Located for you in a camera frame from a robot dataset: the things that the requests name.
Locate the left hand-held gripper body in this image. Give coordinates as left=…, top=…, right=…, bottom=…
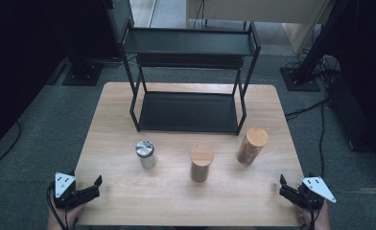
left=53, top=172, right=85, bottom=211

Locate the black box on floor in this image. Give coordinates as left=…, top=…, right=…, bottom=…
left=325, top=75, right=368, bottom=151

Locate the tall glass jar wooden lid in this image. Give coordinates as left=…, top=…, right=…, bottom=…
left=236, top=126, right=270, bottom=167

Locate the dark upright panel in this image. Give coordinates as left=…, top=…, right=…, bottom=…
left=103, top=0, right=135, bottom=49

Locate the beige cabinet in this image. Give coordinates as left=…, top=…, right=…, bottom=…
left=185, top=0, right=332, bottom=55

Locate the thin black floor cable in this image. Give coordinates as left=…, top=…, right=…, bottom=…
left=317, top=101, right=327, bottom=178

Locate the curved black floor cable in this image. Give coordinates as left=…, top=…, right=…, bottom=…
left=0, top=121, right=22, bottom=174

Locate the short glass jar wooden lid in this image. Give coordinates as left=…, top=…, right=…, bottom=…
left=189, top=144, right=215, bottom=184

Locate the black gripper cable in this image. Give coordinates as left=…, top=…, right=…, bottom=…
left=46, top=181, right=70, bottom=230
left=299, top=188, right=319, bottom=230

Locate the person's left hand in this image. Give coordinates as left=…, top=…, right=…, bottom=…
left=47, top=199, right=87, bottom=230

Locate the person's right hand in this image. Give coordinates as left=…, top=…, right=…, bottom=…
left=294, top=200, right=332, bottom=230

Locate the black metal shelf rack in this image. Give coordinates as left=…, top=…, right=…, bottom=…
left=117, top=20, right=262, bottom=136

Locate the black slanted stand with base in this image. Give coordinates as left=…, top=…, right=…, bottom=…
left=279, top=0, right=352, bottom=92

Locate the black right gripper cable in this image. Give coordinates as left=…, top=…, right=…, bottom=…
left=299, top=188, right=319, bottom=230

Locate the bundle of black cables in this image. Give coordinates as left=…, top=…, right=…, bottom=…
left=285, top=47, right=341, bottom=84

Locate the silver metal can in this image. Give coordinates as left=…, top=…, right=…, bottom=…
left=134, top=139, right=157, bottom=170

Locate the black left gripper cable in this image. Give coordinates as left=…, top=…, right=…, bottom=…
left=46, top=181, right=70, bottom=230

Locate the black stand with square base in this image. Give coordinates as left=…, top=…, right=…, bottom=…
left=61, top=47, right=105, bottom=87

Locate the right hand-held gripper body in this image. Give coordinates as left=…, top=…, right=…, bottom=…
left=298, top=175, right=338, bottom=211

